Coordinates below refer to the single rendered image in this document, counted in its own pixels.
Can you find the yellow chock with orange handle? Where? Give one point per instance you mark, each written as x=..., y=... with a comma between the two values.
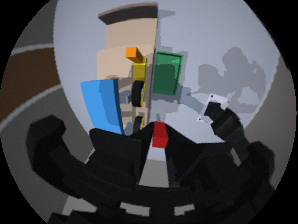
x=139, y=69

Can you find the red-headed pin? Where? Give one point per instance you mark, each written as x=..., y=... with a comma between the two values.
x=160, y=136

